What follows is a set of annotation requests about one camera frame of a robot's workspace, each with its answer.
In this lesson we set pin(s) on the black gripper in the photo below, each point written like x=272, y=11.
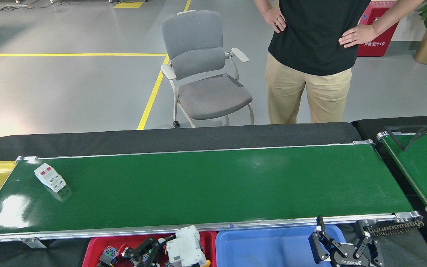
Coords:
x=352, y=263

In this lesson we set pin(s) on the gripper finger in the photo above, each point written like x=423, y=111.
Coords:
x=145, y=248
x=160, y=256

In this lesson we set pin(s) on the white circuit breaker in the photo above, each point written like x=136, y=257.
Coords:
x=185, y=246
x=50, y=178

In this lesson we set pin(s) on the red mushroom button switch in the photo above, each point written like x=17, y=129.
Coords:
x=109, y=256

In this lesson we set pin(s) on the yellow button switch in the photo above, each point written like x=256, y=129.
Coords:
x=207, y=264

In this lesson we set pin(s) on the person's left forearm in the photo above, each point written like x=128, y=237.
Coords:
x=397, y=16

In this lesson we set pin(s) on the person's right forearm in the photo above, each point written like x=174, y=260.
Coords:
x=262, y=5

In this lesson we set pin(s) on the red plastic tray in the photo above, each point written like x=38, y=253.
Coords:
x=95, y=243

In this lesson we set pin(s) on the blue plastic tray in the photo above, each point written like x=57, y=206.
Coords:
x=265, y=248

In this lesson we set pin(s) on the long green conveyor belt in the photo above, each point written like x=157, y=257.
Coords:
x=217, y=185

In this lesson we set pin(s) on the green conveyor with black guide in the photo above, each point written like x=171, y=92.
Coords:
x=424, y=167

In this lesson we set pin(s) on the person's left hand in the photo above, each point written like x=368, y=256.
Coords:
x=360, y=36

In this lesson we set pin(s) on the person's right hand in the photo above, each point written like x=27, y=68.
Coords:
x=276, y=20

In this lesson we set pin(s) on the black V-shaped guide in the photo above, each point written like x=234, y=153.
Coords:
x=394, y=143

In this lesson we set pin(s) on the red fire extinguisher cabinet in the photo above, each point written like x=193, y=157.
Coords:
x=376, y=50

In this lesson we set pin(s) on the person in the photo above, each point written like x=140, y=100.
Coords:
x=313, y=37

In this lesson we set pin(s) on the grey office chair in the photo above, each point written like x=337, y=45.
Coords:
x=193, y=33

